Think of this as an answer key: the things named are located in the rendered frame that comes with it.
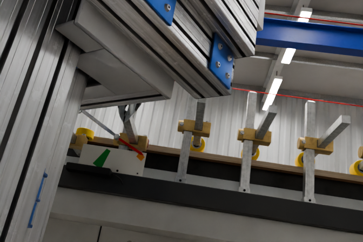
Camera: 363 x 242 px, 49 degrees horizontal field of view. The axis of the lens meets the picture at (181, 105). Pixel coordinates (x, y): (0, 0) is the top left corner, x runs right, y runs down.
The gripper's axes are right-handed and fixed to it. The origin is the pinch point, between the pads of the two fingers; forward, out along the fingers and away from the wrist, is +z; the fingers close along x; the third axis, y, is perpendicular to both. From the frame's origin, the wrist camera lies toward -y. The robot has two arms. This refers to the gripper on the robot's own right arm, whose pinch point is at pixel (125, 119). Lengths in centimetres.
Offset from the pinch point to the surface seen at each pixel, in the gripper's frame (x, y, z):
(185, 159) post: 21.8, -27.6, 2.5
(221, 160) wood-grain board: 37, -46, -5
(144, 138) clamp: 4.0, -26.8, -3.5
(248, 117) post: 45, -27, -20
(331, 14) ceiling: 219, -426, -412
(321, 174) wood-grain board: 81, -46, -5
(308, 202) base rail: 71, -27, 12
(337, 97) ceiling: 336, -723, -417
